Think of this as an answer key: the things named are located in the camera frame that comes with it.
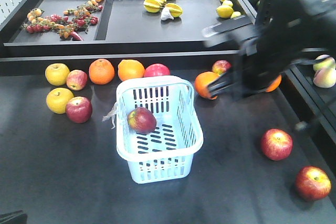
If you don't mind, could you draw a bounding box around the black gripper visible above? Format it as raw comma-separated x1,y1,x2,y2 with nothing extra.
201,13,310,99

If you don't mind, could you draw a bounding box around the light blue plastic basket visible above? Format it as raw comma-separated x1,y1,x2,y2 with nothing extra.
102,76,204,184

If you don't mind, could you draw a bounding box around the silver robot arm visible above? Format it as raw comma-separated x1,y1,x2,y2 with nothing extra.
203,0,335,98

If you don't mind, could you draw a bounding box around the small red yellow apple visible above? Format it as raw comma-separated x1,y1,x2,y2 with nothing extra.
212,60,232,75

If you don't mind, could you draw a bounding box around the orange with stem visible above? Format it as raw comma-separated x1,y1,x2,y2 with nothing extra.
194,71,219,100

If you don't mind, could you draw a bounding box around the round orange right group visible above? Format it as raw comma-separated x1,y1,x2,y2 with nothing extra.
265,75,282,93

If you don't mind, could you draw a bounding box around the white garlic bulb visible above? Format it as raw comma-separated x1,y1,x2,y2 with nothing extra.
160,7,174,21

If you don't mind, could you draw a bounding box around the large red apple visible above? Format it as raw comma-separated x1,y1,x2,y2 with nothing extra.
143,63,171,77

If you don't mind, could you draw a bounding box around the pale peach fruit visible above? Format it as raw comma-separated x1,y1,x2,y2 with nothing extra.
313,68,335,88
313,54,335,72

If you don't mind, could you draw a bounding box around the black wooden display stand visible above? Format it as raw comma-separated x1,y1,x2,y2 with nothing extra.
1,0,335,223

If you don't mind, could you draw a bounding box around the pink apple left group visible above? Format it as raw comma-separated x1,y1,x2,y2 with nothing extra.
66,70,88,91

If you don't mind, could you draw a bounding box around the red apple left group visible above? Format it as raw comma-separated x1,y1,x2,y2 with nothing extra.
66,97,92,123

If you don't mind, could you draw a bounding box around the yellow apple back left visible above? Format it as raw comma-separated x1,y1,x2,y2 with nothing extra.
45,63,70,86

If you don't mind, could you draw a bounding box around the yellow apple front left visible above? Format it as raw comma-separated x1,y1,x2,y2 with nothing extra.
46,88,74,114

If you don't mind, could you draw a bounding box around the cherry tomato pile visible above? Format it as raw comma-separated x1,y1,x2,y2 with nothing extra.
20,0,104,41

